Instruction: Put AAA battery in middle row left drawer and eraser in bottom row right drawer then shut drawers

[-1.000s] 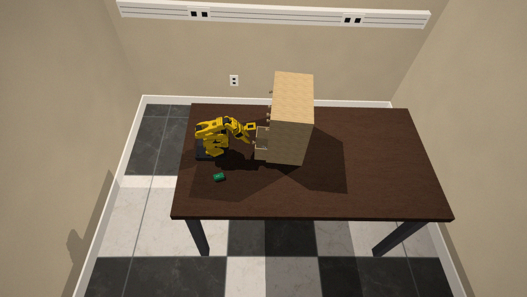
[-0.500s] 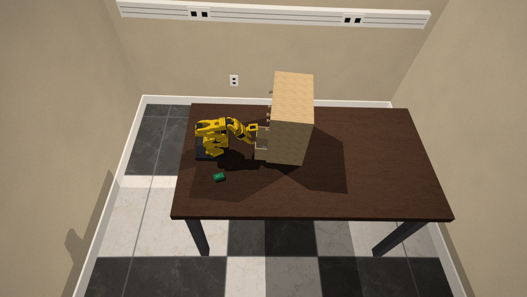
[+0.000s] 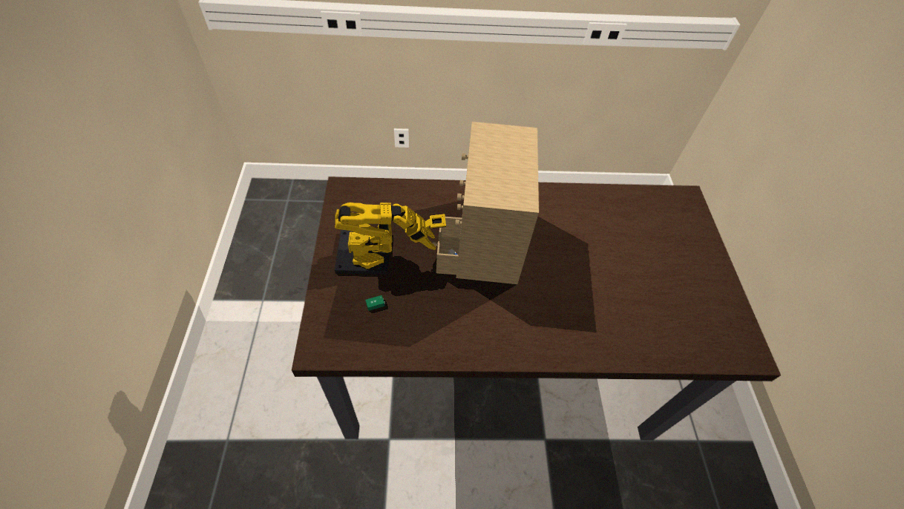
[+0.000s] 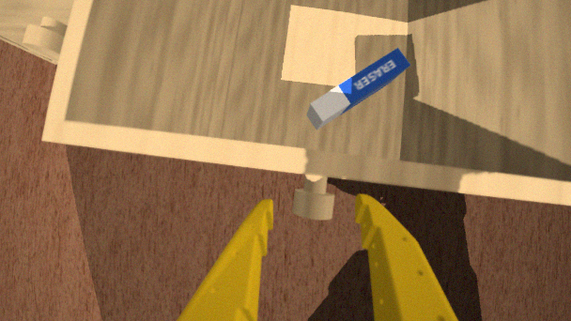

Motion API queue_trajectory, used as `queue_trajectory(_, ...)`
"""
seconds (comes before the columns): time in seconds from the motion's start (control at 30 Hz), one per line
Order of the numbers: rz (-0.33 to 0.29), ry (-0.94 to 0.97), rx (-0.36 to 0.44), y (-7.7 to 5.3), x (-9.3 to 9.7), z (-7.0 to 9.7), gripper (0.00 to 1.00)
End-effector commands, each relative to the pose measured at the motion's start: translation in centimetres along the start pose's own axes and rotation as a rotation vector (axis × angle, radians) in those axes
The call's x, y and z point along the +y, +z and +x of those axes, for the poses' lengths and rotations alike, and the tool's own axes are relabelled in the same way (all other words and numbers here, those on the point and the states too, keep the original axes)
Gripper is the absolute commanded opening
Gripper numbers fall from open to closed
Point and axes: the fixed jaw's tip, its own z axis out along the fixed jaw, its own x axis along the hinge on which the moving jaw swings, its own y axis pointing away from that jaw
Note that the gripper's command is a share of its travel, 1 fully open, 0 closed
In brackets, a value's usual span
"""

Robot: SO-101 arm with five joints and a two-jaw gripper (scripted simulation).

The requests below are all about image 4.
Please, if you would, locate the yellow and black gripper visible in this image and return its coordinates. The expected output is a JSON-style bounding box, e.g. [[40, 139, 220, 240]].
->
[[177, 193, 458, 321]]

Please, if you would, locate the blue and white eraser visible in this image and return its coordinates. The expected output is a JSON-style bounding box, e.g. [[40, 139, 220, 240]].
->
[[307, 48, 410, 130]]

